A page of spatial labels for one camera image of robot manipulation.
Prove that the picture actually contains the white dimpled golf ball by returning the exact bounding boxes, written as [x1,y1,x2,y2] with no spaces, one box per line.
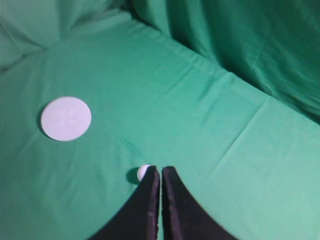
[136,164,150,182]

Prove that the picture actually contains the black right gripper left finger ball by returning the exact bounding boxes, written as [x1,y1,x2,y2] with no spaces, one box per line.
[90,166,160,240]

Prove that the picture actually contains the black right gripper right finger side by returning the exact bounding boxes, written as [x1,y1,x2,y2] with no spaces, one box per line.
[161,166,235,240]

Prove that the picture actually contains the white round plate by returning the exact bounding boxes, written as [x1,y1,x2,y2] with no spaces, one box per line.
[40,96,92,142]

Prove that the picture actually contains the green table cloth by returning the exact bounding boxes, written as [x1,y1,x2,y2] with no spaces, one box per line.
[0,12,320,240]

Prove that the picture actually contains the green backdrop curtain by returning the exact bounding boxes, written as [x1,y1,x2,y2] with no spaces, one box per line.
[124,0,320,122]

